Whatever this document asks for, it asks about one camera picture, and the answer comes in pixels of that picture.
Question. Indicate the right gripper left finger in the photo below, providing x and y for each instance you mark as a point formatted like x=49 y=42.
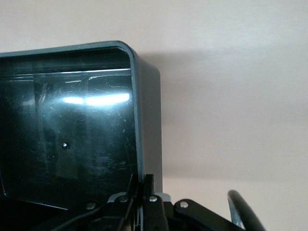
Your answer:
x=125 y=207

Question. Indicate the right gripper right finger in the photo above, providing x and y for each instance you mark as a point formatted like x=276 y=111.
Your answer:
x=151 y=211

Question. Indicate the black plastic box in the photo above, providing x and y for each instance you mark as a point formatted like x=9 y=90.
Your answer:
x=72 y=120

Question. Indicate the large table mat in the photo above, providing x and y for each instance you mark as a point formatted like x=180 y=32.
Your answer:
x=228 y=96

